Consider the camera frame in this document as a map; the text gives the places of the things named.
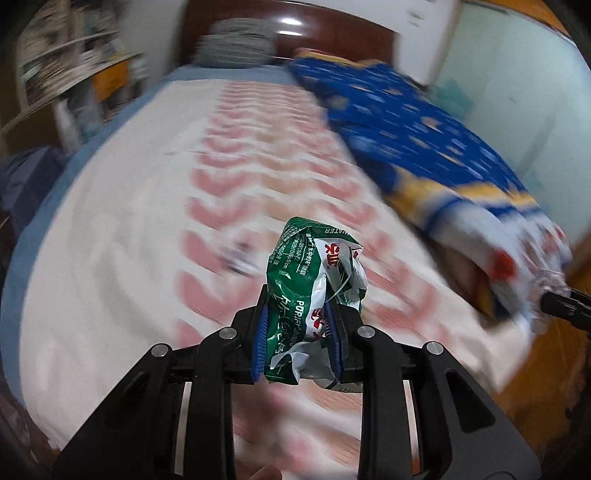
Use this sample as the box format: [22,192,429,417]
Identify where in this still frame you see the dark wooden bed headboard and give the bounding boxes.
[182,0,402,70]

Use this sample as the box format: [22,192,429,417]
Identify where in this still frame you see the grey plaid pillow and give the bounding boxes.
[194,37,275,70]
[215,18,273,44]

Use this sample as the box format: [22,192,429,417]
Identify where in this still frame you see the piles of books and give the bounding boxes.
[18,0,121,102]

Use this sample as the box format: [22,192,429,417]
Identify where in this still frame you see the white wooden bookshelf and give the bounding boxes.
[0,0,144,139]

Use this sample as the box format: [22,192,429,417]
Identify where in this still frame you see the bed with patterned sheet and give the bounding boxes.
[9,76,532,462]

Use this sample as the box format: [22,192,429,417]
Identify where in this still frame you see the dark blue cloth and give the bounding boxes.
[0,145,70,232]

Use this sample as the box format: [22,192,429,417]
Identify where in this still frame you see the blue printed blanket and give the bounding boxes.
[286,46,573,324]

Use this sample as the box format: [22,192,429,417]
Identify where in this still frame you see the yellow storage box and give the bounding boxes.
[92,60,130,97]

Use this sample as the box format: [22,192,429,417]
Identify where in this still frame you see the crushed plastic bottle blue label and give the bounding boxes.
[526,265,571,324]

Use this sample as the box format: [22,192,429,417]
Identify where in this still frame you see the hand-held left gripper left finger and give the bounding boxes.
[55,284,271,480]

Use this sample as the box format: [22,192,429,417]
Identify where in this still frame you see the purple foil wrapper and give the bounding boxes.
[222,242,259,278]

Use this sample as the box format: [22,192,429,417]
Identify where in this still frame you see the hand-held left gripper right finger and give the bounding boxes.
[323,302,541,480]

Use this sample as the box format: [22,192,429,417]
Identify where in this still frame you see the green and white plastic wrapper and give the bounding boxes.
[263,217,369,391]

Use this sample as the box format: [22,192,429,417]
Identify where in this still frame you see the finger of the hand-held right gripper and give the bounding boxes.
[540,287,591,330]

